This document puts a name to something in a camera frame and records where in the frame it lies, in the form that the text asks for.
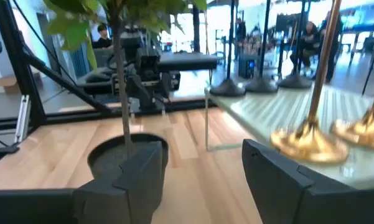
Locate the black desk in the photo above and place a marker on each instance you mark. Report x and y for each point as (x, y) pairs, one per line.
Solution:
(186, 60)

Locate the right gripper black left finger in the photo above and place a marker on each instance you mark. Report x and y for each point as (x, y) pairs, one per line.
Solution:
(127, 199)

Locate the gold candlestick holder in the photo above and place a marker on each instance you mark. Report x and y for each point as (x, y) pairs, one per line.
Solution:
(308, 143)
(361, 130)

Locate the black plant pot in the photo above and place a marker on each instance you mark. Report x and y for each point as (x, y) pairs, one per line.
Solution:
(105, 155)

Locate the black frame base rail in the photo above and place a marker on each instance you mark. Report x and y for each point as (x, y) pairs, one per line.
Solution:
(81, 116)

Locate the black candlestick holder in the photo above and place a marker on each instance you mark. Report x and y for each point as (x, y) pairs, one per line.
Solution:
(261, 85)
(227, 88)

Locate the white background table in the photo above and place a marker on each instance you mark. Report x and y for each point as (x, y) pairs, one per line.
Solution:
(267, 109)

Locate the computer tower with blue light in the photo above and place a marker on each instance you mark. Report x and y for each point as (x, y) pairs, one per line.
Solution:
(247, 65)

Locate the cardboard box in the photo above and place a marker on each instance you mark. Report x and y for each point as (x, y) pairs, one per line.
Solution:
(6, 84)

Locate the person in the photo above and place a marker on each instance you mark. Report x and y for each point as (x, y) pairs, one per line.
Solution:
(308, 40)
(335, 46)
(103, 40)
(241, 31)

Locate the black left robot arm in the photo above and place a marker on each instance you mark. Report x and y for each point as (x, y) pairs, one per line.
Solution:
(129, 40)

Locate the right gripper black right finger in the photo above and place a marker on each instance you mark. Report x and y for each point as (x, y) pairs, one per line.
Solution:
(283, 199)

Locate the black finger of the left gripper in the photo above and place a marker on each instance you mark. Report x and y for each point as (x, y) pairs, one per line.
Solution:
(137, 90)

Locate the black diagonal frame brace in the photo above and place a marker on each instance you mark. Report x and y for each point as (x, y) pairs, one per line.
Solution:
(65, 82)

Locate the silver metal bracket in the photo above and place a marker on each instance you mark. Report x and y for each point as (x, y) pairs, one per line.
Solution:
(22, 118)

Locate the black room pillar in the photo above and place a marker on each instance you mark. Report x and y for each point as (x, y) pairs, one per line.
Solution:
(196, 28)

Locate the black frame post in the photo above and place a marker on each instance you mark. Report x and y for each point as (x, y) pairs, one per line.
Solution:
(20, 62)

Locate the green leafy potted tree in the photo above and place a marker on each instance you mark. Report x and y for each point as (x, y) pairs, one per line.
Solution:
(121, 77)

